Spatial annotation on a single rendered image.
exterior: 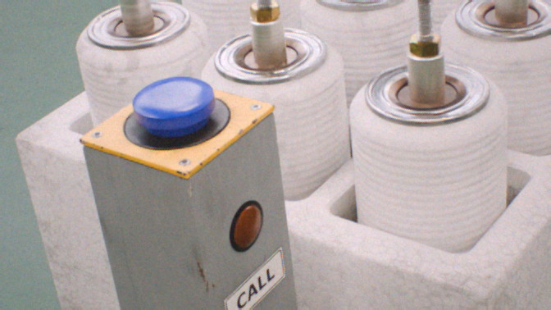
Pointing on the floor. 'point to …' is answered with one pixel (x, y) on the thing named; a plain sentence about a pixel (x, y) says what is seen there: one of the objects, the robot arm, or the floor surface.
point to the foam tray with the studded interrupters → (307, 237)
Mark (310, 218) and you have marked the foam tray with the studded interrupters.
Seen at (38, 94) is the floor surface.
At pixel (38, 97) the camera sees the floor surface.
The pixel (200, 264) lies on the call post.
